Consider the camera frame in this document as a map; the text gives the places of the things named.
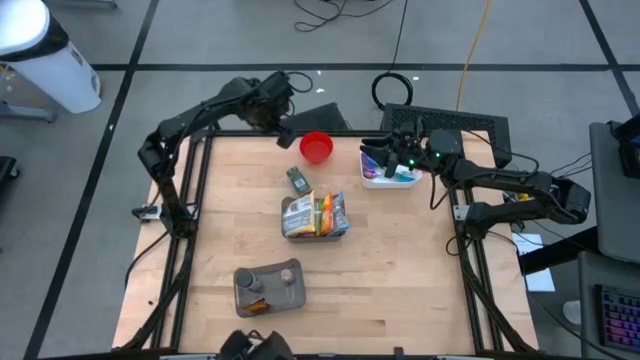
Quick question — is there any grey translucent plastic tray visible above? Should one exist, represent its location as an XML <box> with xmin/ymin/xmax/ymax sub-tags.
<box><xmin>279</xmin><ymin>192</ymin><xmax>352</xmax><ymax>245</ymax></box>
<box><xmin>232</xmin><ymin>257</ymin><xmax>308</xmax><ymax>319</ymax></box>

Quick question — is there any black tangled floor cable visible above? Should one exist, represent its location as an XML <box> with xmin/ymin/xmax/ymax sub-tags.
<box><xmin>293</xmin><ymin>0</ymin><xmax>401</xmax><ymax>34</ymax></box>

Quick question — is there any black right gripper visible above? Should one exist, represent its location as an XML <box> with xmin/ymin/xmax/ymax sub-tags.
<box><xmin>359</xmin><ymin>122</ymin><xmax>431</xmax><ymax>177</ymax></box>

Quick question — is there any long black arm cable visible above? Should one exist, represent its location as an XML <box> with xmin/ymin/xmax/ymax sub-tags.
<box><xmin>467</xmin><ymin>130</ymin><xmax>542</xmax><ymax>176</ymax></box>

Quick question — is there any black slanted panel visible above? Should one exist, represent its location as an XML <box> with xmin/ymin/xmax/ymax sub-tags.
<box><xmin>279</xmin><ymin>102</ymin><xmax>351</xmax><ymax>132</ymax></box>

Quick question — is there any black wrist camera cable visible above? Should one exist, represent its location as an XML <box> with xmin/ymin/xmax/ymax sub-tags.
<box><xmin>428</xmin><ymin>162</ymin><xmax>454</xmax><ymax>211</ymax></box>

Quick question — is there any yellow ramen noodle packet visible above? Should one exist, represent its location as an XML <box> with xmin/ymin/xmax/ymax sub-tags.
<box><xmin>281</xmin><ymin>191</ymin><xmax>317</xmax><ymax>238</ymax></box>

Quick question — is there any black desktop device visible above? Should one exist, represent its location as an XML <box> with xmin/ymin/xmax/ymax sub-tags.
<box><xmin>607</xmin><ymin>113</ymin><xmax>640</xmax><ymax>180</ymax></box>

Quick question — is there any white computer mouse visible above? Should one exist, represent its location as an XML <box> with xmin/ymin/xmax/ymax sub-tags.
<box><xmin>562</xmin><ymin>299</ymin><xmax>584</xmax><ymax>326</ymax></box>

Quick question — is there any black desk support bar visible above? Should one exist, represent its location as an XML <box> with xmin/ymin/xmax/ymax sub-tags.
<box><xmin>519</xmin><ymin>227</ymin><xmax>599</xmax><ymax>275</ymax></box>

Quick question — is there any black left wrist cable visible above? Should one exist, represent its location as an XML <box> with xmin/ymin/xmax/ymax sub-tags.
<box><xmin>285</xmin><ymin>70</ymin><xmax>315</xmax><ymax>95</ymax></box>

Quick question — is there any white trash can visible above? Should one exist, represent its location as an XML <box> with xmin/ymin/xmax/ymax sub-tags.
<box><xmin>0</xmin><ymin>0</ymin><xmax>103</xmax><ymax>115</ymax></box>

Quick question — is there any black perforated metal case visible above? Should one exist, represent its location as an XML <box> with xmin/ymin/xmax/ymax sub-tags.
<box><xmin>381</xmin><ymin>103</ymin><xmax>514</xmax><ymax>169</ymax></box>

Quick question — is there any black rounded object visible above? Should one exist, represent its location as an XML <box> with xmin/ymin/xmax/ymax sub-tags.
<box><xmin>217</xmin><ymin>328</ymin><xmax>297</xmax><ymax>360</ymax></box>

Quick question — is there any black computer keyboard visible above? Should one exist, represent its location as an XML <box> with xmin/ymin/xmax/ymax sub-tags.
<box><xmin>594</xmin><ymin>283</ymin><xmax>640</xmax><ymax>354</ymax></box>

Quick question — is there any blue silver snack packet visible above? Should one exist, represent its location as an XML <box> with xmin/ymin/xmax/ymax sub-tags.
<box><xmin>330</xmin><ymin>190</ymin><xmax>352</xmax><ymax>237</ymax></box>

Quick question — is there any grey desk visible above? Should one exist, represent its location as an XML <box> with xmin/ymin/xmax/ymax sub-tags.
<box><xmin>578</xmin><ymin>251</ymin><xmax>640</xmax><ymax>360</ymax></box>
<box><xmin>588</xmin><ymin>121</ymin><xmax>640</xmax><ymax>265</ymax></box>

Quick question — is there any black coiled floor cable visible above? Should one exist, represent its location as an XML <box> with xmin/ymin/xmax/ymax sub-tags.
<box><xmin>370</xmin><ymin>0</ymin><xmax>415</xmax><ymax>112</ymax></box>

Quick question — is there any green-lid spice jar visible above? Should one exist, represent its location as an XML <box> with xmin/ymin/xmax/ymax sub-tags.
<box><xmin>285</xmin><ymin>166</ymin><xmax>314</xmax><ymax>197</ymax></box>

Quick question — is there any red plastic bowl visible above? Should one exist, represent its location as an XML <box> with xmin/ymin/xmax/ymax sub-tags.
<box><xmin>298</xmin><ymin>131</ymin><xmax>335</xmax><ymax>166</ymax></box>

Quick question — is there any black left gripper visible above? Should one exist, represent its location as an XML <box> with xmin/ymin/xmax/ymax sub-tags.
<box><xmin>243</xmin><ymin>71</ymin><xmax>297</xmax><ymax>150</ymax></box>

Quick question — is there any white paper sheet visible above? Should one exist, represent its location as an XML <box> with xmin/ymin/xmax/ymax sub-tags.
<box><xmin>510</xmin><ymin>232</ymin><xmax>557</xmax><ymax>294</ymax></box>

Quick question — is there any black aluminium table frame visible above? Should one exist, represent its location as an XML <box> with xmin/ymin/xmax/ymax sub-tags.
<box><xmin>117</xmin><ymin>128</ymin><xmax>539</xmax><ymax>357</ymax></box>

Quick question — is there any grey metal floor base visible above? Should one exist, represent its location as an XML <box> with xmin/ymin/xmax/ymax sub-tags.
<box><xmin>0</xmin><ymin>102</ymin><xmax>56</xmax><ymax>125</ymax></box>

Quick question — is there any white plastic bin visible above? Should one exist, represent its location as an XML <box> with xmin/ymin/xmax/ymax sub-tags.
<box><xmin>359</xmin><ymin>149</ymin><xmax>424</xmax><ymax>190</ymax></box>

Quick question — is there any orange white snack packet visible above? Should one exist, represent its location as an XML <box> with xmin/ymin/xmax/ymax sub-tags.
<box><xmin>319</xmin><ymin>193</ymin><xmax>335</xmax><ymax>237</ymax></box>

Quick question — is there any black chair base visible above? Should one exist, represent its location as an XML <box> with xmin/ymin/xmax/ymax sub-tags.
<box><xmin>0</xmin><ymin>155</ymin><xmax>21</xmax><ymax>182</ymax></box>

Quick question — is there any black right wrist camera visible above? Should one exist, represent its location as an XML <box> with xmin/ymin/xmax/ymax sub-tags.
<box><xmin>398</xmin><ymin>121</ymin><xmax>427</xmax><ymax>144</ymax></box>

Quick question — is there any yellow cable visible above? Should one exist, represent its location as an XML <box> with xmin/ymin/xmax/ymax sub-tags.
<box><xmin>455</xmin><ymin>0</ymin><xmax>495</xmax><ymax>112</ymax></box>

